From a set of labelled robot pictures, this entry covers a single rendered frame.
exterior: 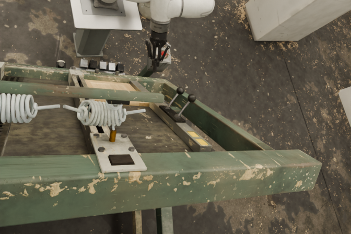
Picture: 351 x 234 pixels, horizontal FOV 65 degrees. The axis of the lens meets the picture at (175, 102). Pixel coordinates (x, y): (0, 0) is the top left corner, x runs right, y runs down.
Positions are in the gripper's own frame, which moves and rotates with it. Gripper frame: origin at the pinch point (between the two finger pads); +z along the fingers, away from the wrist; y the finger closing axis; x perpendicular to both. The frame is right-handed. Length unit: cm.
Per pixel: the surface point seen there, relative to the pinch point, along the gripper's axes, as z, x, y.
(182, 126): 0.9, -36.7, 21.9
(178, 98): 27.7, 11.7, 14.1
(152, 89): 38.2, 27.1, -6.1
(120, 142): -23, -72, 9
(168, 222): 92, -33, 27
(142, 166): -28, -80, 17
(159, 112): 10.7, -21.4, 9.2
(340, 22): 97, 413, 238
